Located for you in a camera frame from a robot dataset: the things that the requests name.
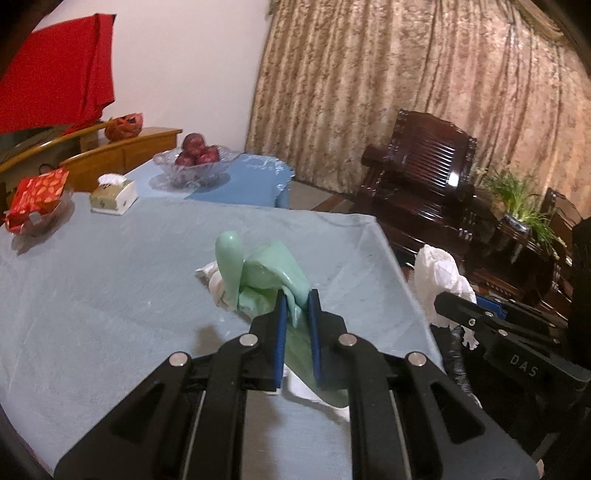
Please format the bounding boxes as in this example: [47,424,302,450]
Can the green rubber glove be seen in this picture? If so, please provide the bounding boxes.
[214,231,349,410]

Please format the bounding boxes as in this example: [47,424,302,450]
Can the white tissue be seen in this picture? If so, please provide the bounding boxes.
[195,261,243,311]
[412,244,477,330]

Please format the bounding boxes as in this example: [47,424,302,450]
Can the black trash bin bag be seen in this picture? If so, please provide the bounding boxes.
[431,325,482,407]

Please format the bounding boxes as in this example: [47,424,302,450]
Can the dark wooden side table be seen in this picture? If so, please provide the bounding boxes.
[464,220,572,319]

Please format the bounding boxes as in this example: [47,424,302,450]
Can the green potted plant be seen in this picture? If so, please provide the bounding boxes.
[482,168,556,249]

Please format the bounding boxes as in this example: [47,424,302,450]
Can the dark wooden armchair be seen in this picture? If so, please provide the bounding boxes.
[540,188,582,320]
[352,109,477,261]

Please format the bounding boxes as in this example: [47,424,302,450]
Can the grey-blue table cloth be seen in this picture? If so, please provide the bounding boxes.
[1,194,441,469]

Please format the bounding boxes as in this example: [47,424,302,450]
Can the tissue box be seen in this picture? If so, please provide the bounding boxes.
[89,173,138,216]

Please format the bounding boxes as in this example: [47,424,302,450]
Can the blue plastic table cover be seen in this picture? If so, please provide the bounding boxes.
[124,153,297,210]

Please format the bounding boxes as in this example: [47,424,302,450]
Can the glass fruit bowl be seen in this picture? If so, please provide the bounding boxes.
[152,147,240,188]

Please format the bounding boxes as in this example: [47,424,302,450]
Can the red apples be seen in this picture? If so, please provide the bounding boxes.
[175,133,221,167]

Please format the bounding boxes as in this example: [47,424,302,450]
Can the red snack packet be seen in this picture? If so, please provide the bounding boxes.
[5,168,69,226]

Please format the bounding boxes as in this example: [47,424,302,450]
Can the patterned beige curtain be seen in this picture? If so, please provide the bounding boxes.
[246,1,590,215]

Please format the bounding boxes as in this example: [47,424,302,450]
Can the red cloth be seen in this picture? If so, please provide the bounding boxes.
[1,13,116,134]

